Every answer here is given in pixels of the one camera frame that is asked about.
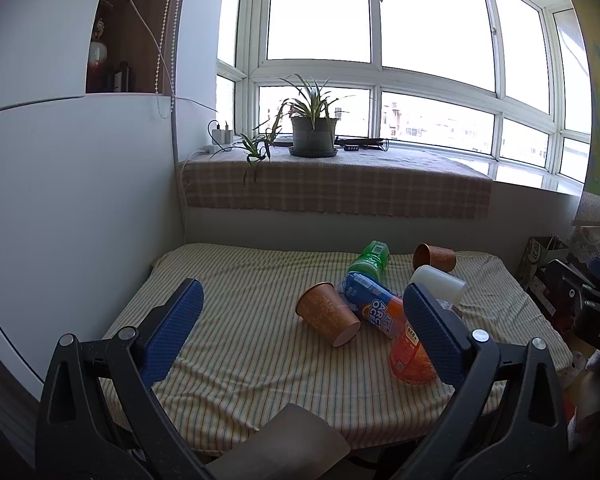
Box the red and white figurine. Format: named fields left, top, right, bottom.
left=88, top=17, right=107, bottom=93

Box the brown patterned paper cup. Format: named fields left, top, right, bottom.
left=295, top=282, right=362, bottom=349
left=412, top=243, right=457, bottom=272

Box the plaid pink cloth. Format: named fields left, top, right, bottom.
left=182, top=145, right=493, bottom=220

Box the small green plant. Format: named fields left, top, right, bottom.
left=239, top=125, right=282, bottom=168

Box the dark glass bottle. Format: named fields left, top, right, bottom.
left=112, top=61, right=130, bottom=93

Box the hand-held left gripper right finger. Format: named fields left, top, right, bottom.
left=380, top=282, right=570, bottom=480

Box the striped yellow tablecloth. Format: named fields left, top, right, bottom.
left=101, top=242, right=573, bottom=453

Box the brown cardboard piece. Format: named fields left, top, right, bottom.
left=205, top=402, right=351, bottom=480

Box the white window frame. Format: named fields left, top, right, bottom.
left=215, top=0, right=593, bottom=196

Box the flat black device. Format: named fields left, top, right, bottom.
left=335, top=136, right=389, bottom=152

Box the white plastic cup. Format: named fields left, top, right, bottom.
left=409, top=265, right=467, bottom=307

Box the beaded blind cord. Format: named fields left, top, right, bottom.
left=155, top=0, right=182, bottom=96

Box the dark box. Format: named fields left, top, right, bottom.
left=525, top=270, right=577, bottom=332

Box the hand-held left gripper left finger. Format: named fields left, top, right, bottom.
left=34, top=278, right=216, bottom=480

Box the potted plant in grey pot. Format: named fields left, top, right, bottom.
left=254, top=74, right=356, bottom=158

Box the cardboard box with items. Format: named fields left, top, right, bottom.
left=516, top=236, right=571, bottom=291

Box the white lace cloth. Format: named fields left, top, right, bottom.
left=572, top=191, right=600, bottom=263

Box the white cable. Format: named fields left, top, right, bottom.
left=120, top=0, right=218, bottom=113

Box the orange bottle with blue label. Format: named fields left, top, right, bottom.
left=336, top=271, right=438, bottom=386

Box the green plastic bottle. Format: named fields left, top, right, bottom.
left=347, top=240, right=392, bottom=281

